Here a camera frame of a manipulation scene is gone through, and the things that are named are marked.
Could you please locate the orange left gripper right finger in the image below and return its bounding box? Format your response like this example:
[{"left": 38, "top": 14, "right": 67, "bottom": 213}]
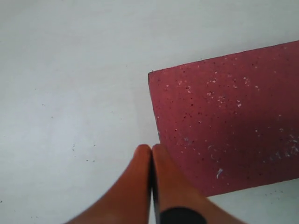
[{"left": 151, "top": 143, "right": 208, "bottom": 224}]

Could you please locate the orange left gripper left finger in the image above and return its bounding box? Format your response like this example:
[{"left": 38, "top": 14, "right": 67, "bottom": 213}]
[{"left": 68, "top": 144, "right": 151, "bottom": 224}]

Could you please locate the red brick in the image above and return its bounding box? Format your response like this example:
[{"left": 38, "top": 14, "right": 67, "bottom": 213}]
[{"left": 148, "top": 41, "right": 299, "bottom": 196}]

